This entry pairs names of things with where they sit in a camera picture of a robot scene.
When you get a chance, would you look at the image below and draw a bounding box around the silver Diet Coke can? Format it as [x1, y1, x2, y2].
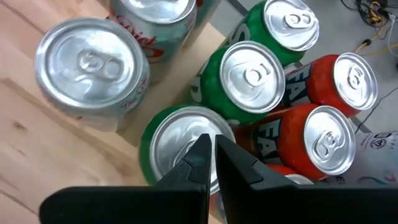
[34, 17, 151, 132]
[107, 0, 198, 83]

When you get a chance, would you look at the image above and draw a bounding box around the thin black floor cable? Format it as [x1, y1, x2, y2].
[354, 86, 398, 134]

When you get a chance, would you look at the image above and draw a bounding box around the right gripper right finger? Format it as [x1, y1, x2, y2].
[214, 134, 398, 224]

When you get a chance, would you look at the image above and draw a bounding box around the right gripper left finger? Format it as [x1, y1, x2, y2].
[39, 133, 213, 224]

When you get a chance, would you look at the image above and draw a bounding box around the cable bundle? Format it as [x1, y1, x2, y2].
[340, 0, 398, 58]

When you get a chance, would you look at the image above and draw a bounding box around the green Sprite can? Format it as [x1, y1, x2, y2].
[190, 40, 286, 126]
[225, 0, 320, 68]
[138, 105, 237, 223]

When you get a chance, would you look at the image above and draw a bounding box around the white Celsius can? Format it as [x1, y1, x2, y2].
[325, 130, 398, 185]

